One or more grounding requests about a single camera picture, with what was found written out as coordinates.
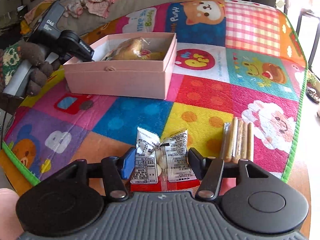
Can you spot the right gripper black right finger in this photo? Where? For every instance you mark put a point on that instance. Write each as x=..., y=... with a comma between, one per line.
x=209, y=172

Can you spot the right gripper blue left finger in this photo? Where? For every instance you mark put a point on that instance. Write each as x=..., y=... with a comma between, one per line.
x=115, y=170

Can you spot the biscuit sticks pink pack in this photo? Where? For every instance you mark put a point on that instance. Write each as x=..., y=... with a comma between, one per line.
x=238, y=141

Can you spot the white candy bag green top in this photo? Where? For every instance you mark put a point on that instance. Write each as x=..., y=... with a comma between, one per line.
x=157, y=159

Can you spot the oblong bread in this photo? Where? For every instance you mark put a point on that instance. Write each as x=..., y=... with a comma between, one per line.
x=134, y=49

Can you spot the pink cardboard gift box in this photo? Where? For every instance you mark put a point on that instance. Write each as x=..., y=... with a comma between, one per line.
x=134, y=78

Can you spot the brown knit gloved left hand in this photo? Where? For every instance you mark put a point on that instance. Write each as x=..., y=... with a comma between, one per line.
x=34, y=56

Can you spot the grey bed pillow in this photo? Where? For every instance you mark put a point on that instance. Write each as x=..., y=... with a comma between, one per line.
x=88, y=22

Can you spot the pink baby clothes pile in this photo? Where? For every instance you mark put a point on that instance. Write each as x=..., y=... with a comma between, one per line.
x=74, y=8

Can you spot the colourful cartoon play mat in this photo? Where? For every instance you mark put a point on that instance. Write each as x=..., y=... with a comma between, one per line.
x=234, y=59

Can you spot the white planter pot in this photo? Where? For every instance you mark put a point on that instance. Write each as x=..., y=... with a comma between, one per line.
x=312, y=87

